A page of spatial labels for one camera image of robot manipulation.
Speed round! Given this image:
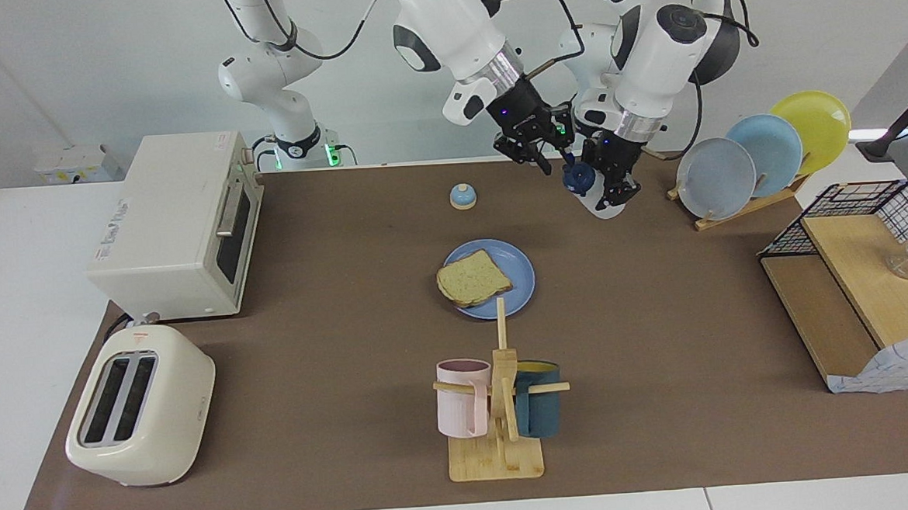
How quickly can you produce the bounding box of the patterned white paper sheet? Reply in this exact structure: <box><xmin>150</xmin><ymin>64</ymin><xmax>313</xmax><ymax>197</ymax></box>
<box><xmin>824</xmin><ymin>331</ymin><xmax>908</xmax><ymax>397</ymax></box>

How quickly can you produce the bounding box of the yellow plate in rack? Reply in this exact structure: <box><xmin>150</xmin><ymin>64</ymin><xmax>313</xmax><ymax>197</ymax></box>
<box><xmin>768</xmin><ymin>88</ymin><xmax>854</xmax><ymax>179</ymax></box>

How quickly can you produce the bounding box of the wooden shelf with wire basket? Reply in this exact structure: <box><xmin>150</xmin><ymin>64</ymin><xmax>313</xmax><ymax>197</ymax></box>
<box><xmin>754</xmin><ymin>179</ymin><xmax>908</xmax><ymax>400</ymax></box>

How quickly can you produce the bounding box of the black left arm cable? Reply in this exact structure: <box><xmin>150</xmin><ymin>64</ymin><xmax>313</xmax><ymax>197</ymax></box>
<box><xmin>604</xmin><ymin>0</ymin><xmax>765</xmax><ymax>158</ymax></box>

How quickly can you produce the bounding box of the white squeeze bottle blue cap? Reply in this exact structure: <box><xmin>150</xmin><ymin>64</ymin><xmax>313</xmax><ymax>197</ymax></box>
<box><xmin>562</xmin><ymin>159</ymin><xmax>629</xmax><ymax>222</ymax></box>

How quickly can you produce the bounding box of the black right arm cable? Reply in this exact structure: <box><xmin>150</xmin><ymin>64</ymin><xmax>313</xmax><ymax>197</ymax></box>
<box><xmin>219</xmin><ymin>0</ymin><xmax>589</xmax><ymax>75</ymax></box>

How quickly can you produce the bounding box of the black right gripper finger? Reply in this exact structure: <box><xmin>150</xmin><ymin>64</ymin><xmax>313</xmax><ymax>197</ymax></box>
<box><xmin>492</xmin><ymin>134</ymin><xmax>535</xmax><ymax>168</ymax></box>
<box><xmin>529</xmin><ymin>137</ymin><xmax>556</xmax><ymax>179</ymax></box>

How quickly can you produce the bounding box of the brown table mat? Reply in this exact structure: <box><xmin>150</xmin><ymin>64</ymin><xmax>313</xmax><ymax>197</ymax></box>
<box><xmin>0</xmin><ymin>138</ymin><xmax>908</xmax><ymax>510</ymax></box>

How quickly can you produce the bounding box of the wooden mug tree stand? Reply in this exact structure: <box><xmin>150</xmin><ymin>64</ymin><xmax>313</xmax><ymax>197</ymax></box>
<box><xmin>428</xmin><ymin>293</ymin><xmax>575</xmax><ymax>484</ymax></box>

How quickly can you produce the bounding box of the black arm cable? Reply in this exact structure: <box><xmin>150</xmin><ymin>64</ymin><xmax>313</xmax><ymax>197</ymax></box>
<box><xmin>219</xmin><ymin>0</ymin><xmax>589</xmax><ymax>75</ymax></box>
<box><xmin>604</xmin><ymin>0</ymin><xmax>765</xmax><ymax>158</ymax></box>

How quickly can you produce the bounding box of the toaster power cord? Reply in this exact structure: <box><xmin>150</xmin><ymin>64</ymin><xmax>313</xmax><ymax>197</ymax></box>
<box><xmin>99</xmin><ymin>309</ymin><xmax>161</xmax><ymax>345</ymax></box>

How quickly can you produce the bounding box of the grey plate in rack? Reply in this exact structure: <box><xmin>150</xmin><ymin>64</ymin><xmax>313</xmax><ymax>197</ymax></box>
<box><xmin>674</xmin><ymin>135</ymin><xmax>759</xmax><ymax>223</ymax></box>

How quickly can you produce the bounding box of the pink mug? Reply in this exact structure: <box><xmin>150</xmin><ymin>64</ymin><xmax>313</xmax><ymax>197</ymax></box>
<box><xmin>435</xmin><ymin>357</ymin><xmax>496</xmax><ymax>440</ymax></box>

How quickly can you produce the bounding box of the black background stand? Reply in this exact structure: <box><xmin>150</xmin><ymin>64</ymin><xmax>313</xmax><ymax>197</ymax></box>
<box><xmin>852</xmin><ymin>76</ymin><xmax>908</xmax><ymax>163</ymax></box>

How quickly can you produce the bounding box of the dark green mug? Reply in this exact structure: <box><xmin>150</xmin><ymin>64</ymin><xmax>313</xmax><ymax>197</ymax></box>
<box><xmin>511</xmin><ymin>358</ymin><xmax>566</xmax><ymax>441</ymax></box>

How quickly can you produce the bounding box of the toasted bread slice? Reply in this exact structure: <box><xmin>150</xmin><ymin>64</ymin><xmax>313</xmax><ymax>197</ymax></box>
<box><xmin>435</xmin><ymin>248</ymin><xmax>515</xmax><ymax>310</ymax></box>

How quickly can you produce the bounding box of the white background box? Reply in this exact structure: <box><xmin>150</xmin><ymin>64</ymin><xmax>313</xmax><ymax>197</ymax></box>
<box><xmin>33</xmin><ymin>142</ymin><xmax>125</xmax><ymax>187</ymax></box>

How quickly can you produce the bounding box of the cream two-slot toaster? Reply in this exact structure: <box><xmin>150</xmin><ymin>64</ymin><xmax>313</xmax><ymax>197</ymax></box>
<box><xmin>59</xmin><ymin>321</ymin><xmax>222</xmax><ymax>491</ymax></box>

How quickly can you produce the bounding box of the blue round dinner plate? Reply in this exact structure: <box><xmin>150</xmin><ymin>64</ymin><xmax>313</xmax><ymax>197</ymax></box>
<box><xmin>442</xmin><ymin>237</ymin><xmax>538</xmax><ymax>322</ymax></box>

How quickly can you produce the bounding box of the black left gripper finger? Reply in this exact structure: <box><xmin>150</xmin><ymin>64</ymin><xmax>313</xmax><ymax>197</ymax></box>
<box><xmin>594</xmin><ymin>166</ymin><xmax>621</xmax><ymax>206</ymax></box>
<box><xmin>616</xmin><ymin>168</ymin><xmax>643</xmax><ymax>207</ymax></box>

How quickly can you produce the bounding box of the wooden plate rack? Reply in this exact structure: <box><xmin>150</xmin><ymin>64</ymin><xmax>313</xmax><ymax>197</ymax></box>
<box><xmin>664</xmin><ymin>139</ymin><xmax>820</xmax><ymax>234</ymax></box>

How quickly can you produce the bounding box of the light blue plate in rack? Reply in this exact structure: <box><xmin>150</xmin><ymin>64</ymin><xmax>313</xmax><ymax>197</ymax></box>
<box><xmin>724</xmin><ymin>112</ymin><xmax>806</xmax><ymax>199</ymax></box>

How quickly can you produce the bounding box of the white toaster oven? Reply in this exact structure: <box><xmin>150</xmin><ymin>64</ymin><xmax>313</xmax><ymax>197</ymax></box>
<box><xmin>79</xmin><ymin>129</ymin><xmax>272</xmax><ymax>325</ymax></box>

